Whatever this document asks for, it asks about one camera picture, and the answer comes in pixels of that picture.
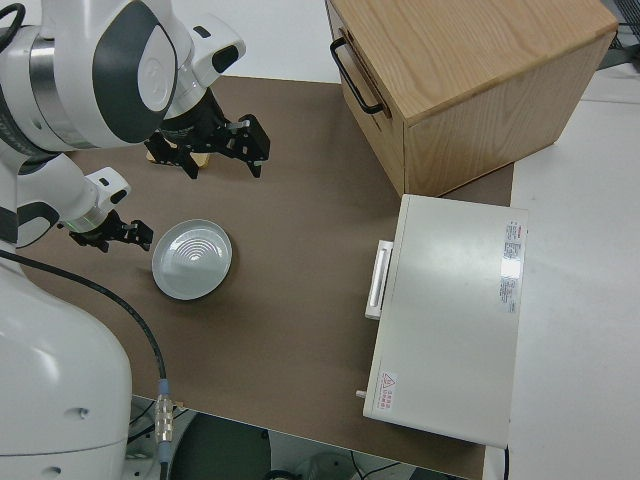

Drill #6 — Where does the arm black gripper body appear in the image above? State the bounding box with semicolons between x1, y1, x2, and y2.
78;211;124;242
159;91;234;151

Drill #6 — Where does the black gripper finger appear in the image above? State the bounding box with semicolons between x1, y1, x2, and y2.
115;218;155;252
211;114;272;180
68;231;111;253
143;131;200;181

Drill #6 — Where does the gray round plate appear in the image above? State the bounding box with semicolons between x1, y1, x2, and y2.
151;218;235;301

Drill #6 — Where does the wooden mug stand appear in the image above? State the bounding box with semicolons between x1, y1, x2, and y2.
144;139;213;170

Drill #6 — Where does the wooden drawer box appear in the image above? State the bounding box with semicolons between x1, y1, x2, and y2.
324;0;620;200

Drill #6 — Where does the white toaster oven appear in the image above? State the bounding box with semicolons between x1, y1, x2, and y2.
362;193;530;449

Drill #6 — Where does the black cable with metal connector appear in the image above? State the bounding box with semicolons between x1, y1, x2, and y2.
0;248;177;480

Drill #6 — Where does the black drawer handle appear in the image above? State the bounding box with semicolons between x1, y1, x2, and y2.
329;38;387;116

